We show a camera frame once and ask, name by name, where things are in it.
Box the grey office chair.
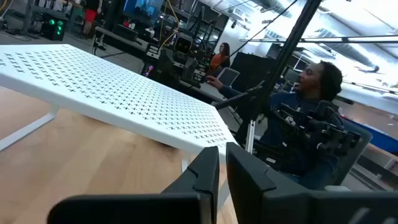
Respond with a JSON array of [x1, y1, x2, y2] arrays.
[[325, 118, 374, 190], [216, 67, 241, 88]]

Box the computer tower green lights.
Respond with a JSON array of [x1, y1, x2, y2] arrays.
[[42, 12, 68, 42]]

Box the white perforated metal shelf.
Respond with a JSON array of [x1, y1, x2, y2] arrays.
[[0, 43, 239, 174]]

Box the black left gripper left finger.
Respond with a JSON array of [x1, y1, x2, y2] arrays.
[[46, 146, 220, 224]]

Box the display screen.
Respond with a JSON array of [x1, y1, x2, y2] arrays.
[[123, 0, 165, 21]]

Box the person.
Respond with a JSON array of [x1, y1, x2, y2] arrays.
[[206, 60, 345, 190], [208, 42, 231, 78], [81, 0, 103, 35]]

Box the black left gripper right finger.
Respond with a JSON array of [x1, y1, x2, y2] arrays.
[[226, 142, 398, 224]]

